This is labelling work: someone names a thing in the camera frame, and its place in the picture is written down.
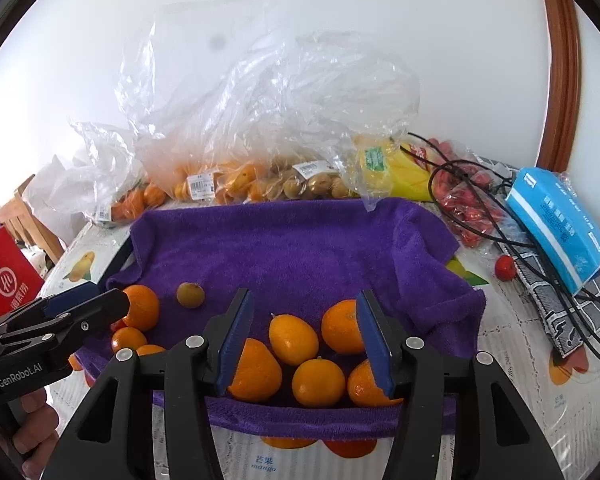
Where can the patterned grey pouch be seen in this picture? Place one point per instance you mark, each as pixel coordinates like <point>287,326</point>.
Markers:
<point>570,322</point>

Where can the large clear plastic bag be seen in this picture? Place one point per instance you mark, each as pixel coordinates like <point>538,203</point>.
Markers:
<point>228,104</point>

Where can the small red fruit on towel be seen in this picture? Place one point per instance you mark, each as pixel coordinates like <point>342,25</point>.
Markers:
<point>114,327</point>

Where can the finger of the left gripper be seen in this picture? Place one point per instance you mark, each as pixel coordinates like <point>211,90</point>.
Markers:
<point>92,316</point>
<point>75,297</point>

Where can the orange with stem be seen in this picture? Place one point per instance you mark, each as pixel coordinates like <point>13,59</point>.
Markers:
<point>363,391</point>

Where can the red paper bag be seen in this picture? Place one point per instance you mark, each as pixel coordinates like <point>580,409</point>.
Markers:
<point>19,281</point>

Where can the orange on towel front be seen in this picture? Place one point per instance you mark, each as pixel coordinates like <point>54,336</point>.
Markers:
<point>127,337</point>

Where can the bag of red tomatoes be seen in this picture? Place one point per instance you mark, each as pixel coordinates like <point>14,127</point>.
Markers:
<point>464,189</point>

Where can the brown wooden door frame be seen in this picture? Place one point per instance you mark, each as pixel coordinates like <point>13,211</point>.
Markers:
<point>564,85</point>

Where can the loose red cherry tomato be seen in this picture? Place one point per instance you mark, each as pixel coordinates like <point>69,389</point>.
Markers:
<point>505,268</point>

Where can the small orange on towel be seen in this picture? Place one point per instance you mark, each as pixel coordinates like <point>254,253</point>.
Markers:
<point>149,349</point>

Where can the blue tissue pack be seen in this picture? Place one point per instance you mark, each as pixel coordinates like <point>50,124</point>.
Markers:
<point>559,223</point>

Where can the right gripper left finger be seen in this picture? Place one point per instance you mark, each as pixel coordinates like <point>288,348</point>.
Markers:
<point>201,367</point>

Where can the orange on towel back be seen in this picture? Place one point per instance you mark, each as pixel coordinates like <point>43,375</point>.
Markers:
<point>144,308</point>

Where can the large orange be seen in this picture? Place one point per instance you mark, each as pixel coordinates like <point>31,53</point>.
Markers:
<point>258,375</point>

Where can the wooden chair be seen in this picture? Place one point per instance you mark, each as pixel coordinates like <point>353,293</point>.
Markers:
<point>17,217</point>

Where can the purple towel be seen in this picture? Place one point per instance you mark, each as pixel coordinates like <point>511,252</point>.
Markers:
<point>301,258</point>

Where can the small yellowish fruit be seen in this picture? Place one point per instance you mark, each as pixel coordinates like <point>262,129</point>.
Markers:
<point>190,295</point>

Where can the person's left hand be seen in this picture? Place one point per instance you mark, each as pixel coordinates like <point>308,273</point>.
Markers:
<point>38,433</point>

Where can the clear bag of oranges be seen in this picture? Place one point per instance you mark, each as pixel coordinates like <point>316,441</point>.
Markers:
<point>106,183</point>

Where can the small orange mandarin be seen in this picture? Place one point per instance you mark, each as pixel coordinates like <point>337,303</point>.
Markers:
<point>292,340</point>

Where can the yellow fruit package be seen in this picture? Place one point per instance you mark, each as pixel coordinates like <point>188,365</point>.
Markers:
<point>390,169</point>

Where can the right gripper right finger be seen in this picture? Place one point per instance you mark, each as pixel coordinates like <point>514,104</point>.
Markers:
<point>405,368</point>

